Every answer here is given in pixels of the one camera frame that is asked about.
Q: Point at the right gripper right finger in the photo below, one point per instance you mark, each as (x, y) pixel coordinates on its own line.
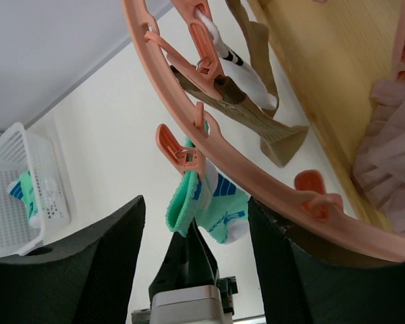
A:
(306, 279)

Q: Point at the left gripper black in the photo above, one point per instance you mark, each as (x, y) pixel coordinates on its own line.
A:
(188, 263)

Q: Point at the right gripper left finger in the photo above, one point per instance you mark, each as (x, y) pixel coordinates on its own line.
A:
(86, 277)

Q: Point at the green blue patterned sock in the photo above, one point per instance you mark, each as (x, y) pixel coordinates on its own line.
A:
(22, 189)

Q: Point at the pink round clip hanger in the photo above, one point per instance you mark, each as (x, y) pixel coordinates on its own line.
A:
(320, 214)

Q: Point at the white plastic basket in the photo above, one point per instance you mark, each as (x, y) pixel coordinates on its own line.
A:
(21, 150)

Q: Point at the pink fabric pile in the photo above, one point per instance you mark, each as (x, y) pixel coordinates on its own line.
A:
(379, 167)

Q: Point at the brown sock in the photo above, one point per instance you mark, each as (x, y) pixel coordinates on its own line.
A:
(279, 142)

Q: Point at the wooden tray frame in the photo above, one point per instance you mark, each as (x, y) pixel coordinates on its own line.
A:
(332, 54)

